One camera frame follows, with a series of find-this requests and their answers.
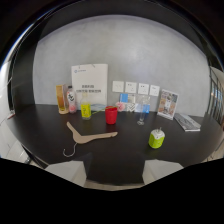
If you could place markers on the white paper bag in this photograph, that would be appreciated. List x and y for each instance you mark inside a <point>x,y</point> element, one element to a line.
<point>90,83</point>

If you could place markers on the pink flower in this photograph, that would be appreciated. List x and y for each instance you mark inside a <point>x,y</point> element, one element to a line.
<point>120,106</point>

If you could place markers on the tall golden box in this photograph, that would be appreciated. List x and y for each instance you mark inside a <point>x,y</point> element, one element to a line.
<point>61,99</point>

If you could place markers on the white wall socket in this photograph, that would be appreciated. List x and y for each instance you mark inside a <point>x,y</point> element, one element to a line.
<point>118,86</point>
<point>154,90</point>
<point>143,88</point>
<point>130,87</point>

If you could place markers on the flat lying magazine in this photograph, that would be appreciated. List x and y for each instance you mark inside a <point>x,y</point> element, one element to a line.
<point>187,122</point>

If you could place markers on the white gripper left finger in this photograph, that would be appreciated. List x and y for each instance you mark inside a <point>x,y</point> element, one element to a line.
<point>68,169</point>

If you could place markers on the standing picture book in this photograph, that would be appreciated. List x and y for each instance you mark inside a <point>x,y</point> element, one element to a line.
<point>167,104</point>

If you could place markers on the wooden clothes hanger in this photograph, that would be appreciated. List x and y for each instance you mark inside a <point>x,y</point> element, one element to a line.
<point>87,136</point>

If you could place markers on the red plastic cup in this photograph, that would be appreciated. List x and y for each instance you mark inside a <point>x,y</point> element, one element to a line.
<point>111,115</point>

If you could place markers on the blue and white patterned box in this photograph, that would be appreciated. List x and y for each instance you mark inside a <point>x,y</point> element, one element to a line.
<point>132,103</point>

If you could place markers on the yellow label drink bottle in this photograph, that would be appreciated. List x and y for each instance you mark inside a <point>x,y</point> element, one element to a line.
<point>85,108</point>

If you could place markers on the pink cap drink bottle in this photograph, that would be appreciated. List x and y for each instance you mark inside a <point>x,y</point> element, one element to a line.
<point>71,100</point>

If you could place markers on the clear tall glass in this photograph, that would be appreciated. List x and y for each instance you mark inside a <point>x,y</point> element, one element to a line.
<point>142,111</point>

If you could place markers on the green and white round container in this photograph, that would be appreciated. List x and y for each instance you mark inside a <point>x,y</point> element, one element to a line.
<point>156,138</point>

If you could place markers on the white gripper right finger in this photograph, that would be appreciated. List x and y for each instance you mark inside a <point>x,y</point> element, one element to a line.
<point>160,170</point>

